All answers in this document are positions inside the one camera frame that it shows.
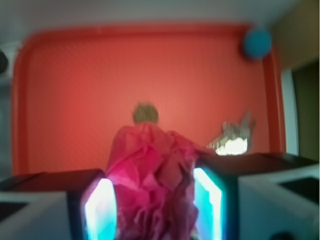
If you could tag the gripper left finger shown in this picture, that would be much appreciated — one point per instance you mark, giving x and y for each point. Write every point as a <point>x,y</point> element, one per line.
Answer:
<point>67,205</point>

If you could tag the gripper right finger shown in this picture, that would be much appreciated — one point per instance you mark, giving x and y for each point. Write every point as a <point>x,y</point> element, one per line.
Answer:
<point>260,196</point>

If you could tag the red paper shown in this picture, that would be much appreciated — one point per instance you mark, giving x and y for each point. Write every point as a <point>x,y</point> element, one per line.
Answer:
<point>152,174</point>

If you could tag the bunch of silver keys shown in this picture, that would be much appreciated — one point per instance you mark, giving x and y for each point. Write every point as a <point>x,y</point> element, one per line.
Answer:
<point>235,138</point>

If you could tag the brown rock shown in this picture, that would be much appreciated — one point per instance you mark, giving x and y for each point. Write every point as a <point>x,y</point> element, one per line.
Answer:
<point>145,112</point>

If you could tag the red plastic tray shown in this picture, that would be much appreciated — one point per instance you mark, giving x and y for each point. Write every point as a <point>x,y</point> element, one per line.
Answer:
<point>72,90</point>

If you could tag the blue crocheted ball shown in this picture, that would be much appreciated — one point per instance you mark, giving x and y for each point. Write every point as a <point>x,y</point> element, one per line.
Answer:
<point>257,43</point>

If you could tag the brown cardboard panel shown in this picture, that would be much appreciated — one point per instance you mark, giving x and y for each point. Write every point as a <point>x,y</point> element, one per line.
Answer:
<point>297,35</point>

